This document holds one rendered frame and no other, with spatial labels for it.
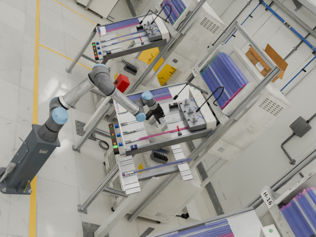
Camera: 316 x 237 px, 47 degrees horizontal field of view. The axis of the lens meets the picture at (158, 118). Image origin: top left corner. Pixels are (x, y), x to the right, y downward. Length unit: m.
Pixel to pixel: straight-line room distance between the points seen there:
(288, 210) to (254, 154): 2.31
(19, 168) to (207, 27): 2.43
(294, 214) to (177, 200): 1.49
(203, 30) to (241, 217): 2.31
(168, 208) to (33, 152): 1.44
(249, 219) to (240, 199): 2.05
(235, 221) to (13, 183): 1.66
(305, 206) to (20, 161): 1.94
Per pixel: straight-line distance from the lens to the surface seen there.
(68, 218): 3.14
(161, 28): 4.11
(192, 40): 4.13
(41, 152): 2.77
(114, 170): 2.92
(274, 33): 5.15
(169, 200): 3.45
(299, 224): 2.22
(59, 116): 2.61
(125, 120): 3.11
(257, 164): 4.45
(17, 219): 2.92
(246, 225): 2.41
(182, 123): 3.00
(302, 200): 2.23
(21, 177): 2.96
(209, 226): 2.38
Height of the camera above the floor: 2.19
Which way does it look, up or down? 24 degrees down
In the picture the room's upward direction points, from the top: 41 degrees clockwise
